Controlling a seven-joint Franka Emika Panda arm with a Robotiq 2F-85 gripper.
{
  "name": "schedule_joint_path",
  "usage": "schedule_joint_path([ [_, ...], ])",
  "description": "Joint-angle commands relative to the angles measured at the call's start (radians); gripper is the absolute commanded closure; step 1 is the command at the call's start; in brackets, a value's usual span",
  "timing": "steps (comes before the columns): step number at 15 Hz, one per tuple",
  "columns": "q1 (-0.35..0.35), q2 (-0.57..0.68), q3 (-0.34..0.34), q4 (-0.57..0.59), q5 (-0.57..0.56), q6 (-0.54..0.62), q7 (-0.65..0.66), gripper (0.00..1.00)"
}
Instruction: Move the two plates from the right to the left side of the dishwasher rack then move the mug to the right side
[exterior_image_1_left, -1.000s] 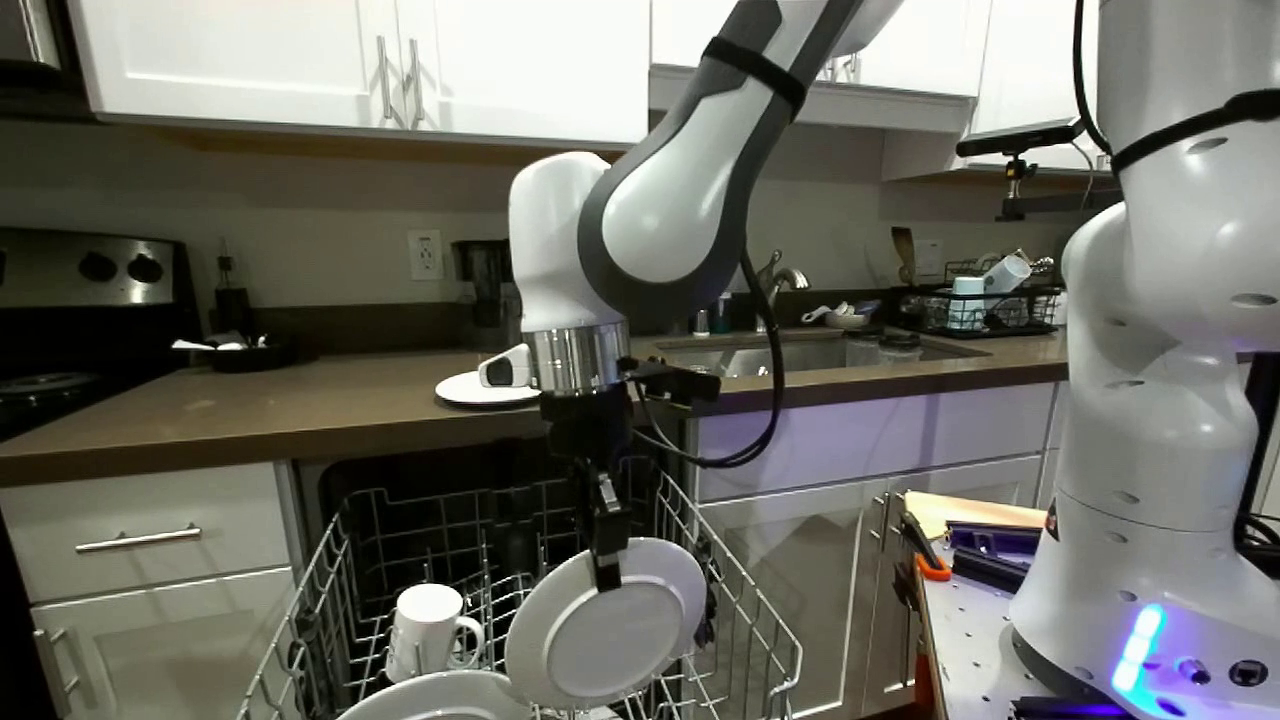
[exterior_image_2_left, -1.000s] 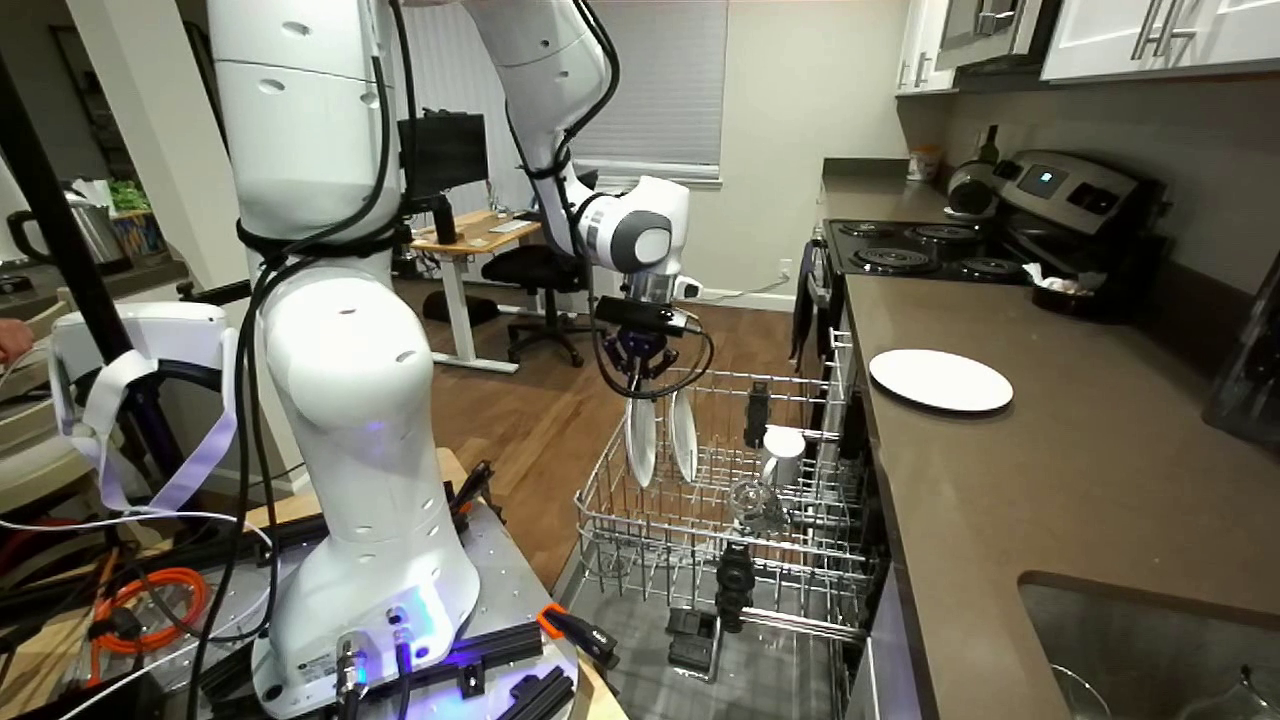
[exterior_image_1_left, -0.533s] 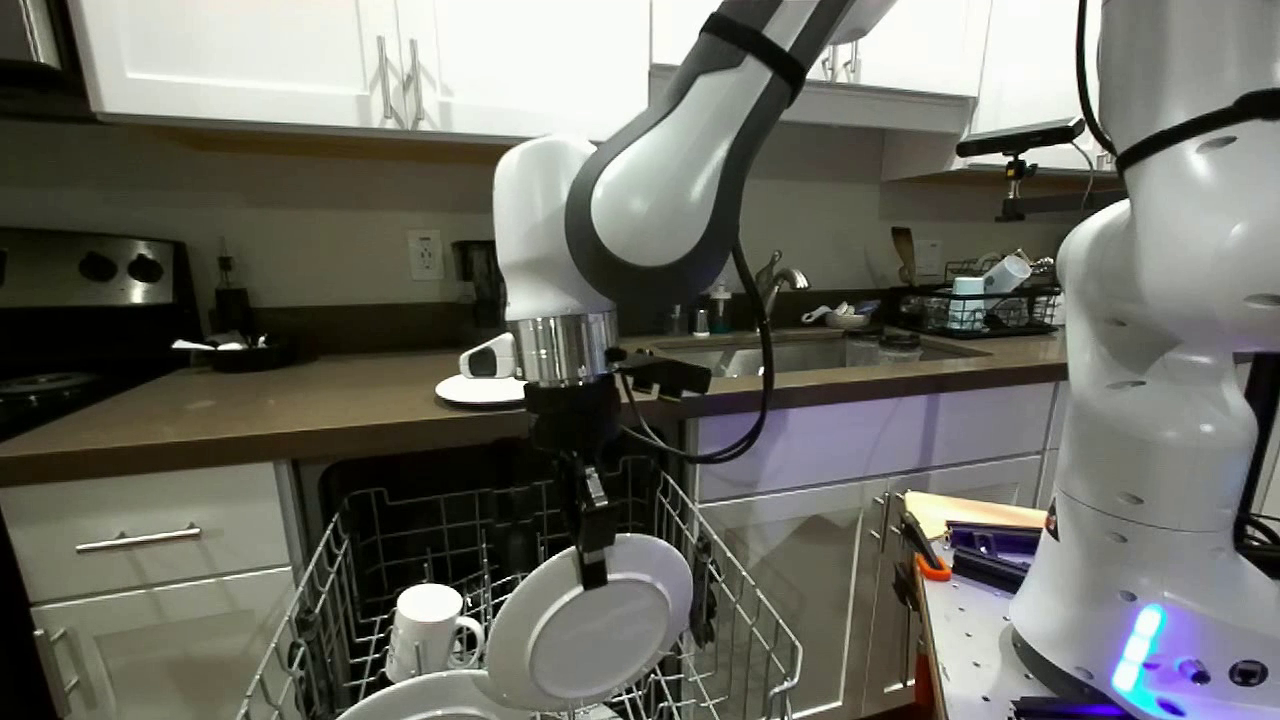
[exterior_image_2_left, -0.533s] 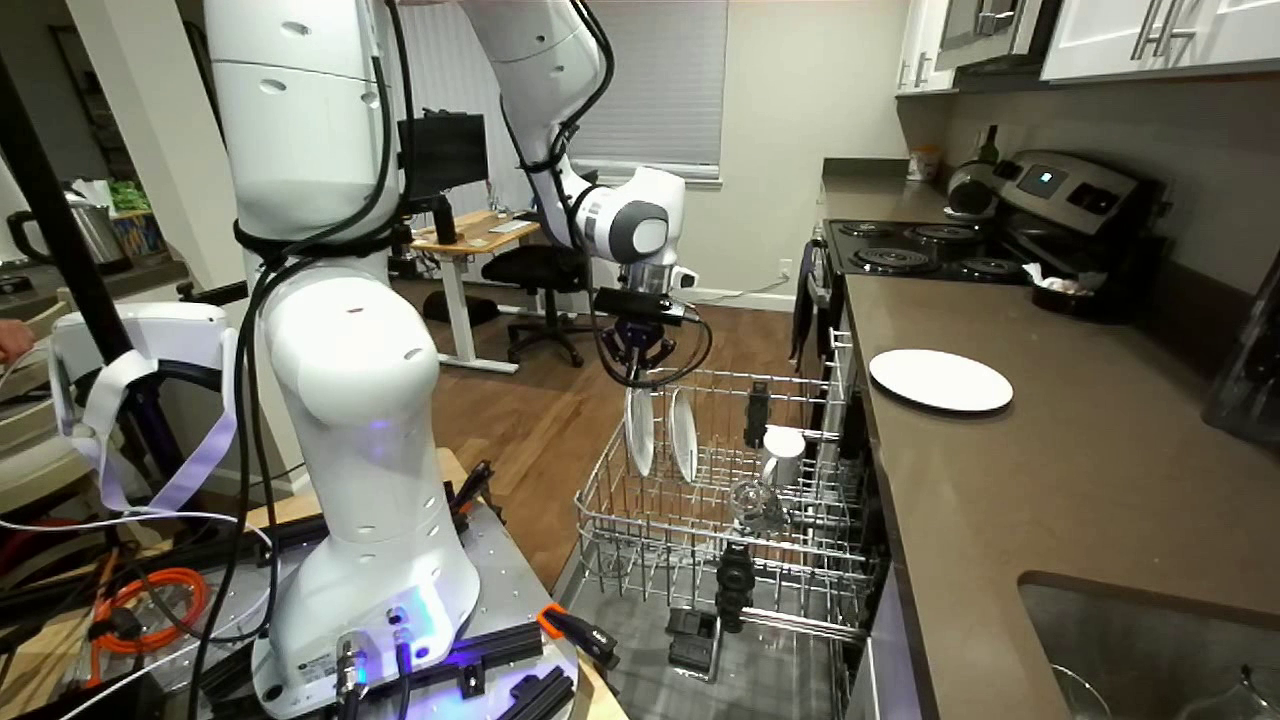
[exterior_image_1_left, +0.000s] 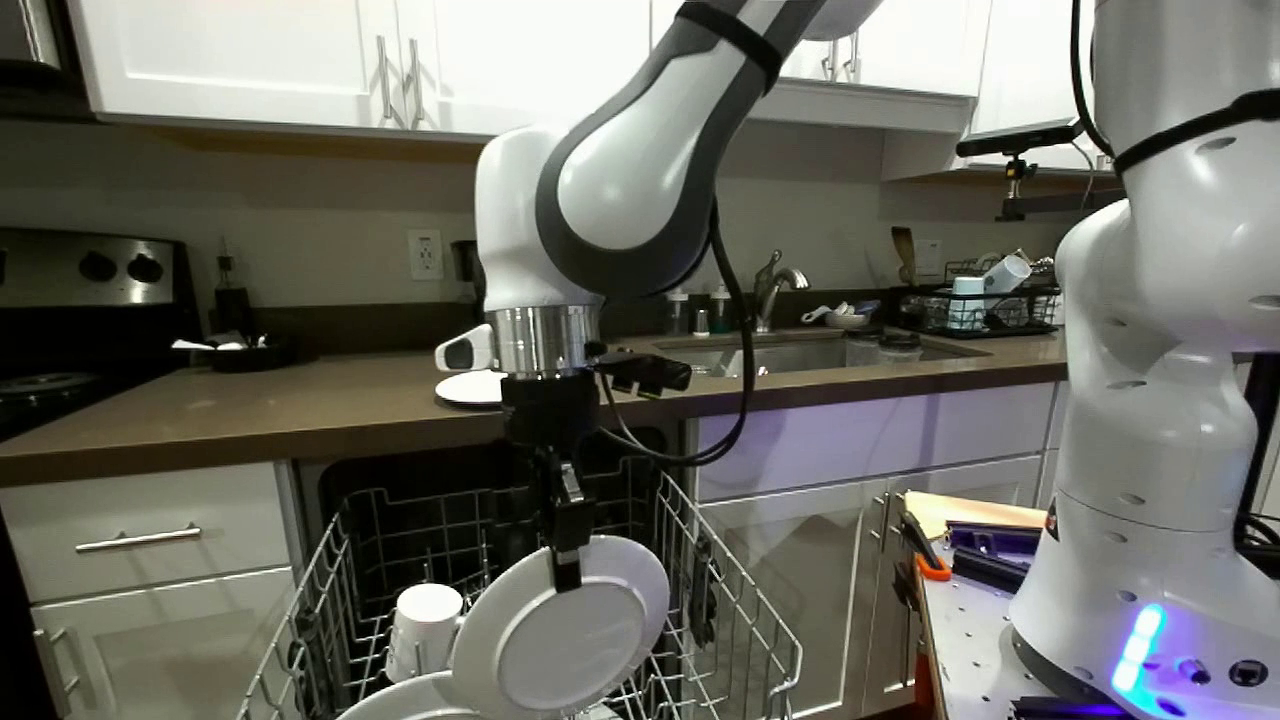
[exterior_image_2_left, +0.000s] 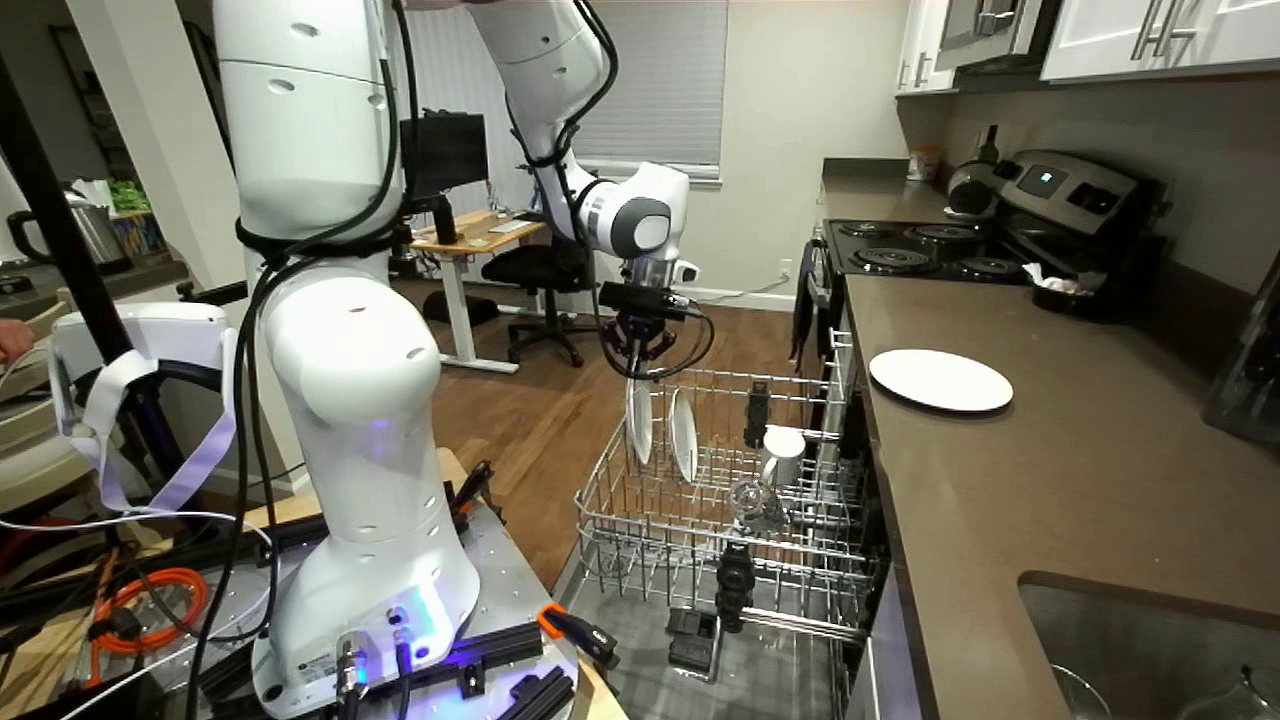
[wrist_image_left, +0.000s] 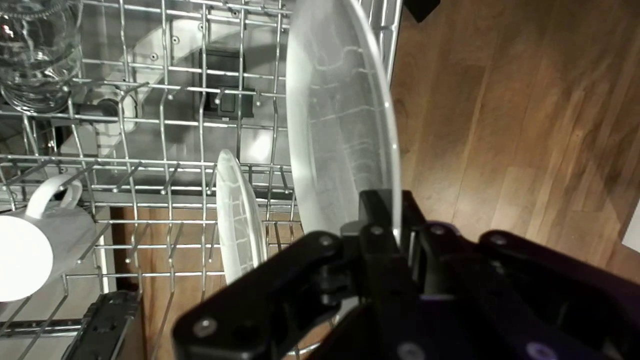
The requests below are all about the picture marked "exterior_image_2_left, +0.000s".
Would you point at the orange black hand tool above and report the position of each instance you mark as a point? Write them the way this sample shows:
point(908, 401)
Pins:
point(585, 638)

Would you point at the white mug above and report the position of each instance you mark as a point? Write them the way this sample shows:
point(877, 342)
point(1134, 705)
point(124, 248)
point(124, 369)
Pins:
point(784, 444)

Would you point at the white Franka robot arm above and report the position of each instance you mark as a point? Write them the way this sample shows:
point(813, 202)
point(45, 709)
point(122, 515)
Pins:
point(344, 387)

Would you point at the stainless kitchen sink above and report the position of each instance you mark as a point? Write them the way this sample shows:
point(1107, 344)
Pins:
point(1145, 643)

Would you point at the white plate with flat rim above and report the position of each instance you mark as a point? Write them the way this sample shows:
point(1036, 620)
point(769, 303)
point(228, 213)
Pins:
point(940, 382)

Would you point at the white box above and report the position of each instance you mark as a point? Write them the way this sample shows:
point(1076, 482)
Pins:
point(163, 335)

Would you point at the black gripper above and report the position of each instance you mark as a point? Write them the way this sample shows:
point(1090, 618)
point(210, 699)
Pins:
point(650, 312)

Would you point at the wooden desk with white legs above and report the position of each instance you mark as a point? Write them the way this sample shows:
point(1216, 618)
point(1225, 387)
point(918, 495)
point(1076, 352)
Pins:
point(475, 236)

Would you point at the open stainless dishwasher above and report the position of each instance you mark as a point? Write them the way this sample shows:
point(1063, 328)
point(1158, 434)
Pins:
point(625, 675)

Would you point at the grey sink cabinet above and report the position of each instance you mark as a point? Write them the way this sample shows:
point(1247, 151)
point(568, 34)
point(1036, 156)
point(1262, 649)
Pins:
point(897, 667)

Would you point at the brown kitchen countertop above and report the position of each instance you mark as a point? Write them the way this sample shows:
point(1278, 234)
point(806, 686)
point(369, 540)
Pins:
point(1107, 505)

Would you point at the white dinner plate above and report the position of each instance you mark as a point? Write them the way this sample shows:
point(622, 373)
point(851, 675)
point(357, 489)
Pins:
point(640, 426)
point(684, 442)

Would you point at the black detergent dispenser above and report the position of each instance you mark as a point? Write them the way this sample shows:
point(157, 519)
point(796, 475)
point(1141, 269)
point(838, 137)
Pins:
point(695, 646)

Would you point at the dark kettle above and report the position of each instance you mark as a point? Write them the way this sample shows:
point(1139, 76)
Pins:
point(974, 184)

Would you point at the white wall cabinet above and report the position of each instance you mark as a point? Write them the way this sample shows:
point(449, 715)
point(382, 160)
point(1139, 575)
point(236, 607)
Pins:
point(1092, 34)
point(921, 46)

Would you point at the black plastic rack attachment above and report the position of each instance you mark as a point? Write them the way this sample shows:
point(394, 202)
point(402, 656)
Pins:
point(734, 581)
point(756, 413)

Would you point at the black clamp parts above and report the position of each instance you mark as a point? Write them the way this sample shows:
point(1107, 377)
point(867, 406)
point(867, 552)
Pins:
point(512, 646)

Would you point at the black stainless stove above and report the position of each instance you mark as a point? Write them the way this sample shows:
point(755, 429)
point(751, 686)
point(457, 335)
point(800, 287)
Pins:
point(934, 253)

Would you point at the black tray with white items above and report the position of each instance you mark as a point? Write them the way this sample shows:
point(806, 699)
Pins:
point(1081, 298)

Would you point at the clear drinking glass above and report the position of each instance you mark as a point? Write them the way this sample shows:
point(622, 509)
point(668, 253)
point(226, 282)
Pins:
point(1081, 700)
point(1235, 705)

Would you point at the black metal pole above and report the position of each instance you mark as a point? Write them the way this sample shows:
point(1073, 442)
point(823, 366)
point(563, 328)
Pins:
point(55, 226)

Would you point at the dark range microwave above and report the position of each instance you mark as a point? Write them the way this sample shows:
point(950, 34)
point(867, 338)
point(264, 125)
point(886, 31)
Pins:
point(993, 24)

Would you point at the black computer monitor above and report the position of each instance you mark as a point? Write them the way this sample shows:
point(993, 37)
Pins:
point(445, 160)

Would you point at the window with blinds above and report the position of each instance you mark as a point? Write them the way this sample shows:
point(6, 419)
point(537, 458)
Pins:
point(665, 81)

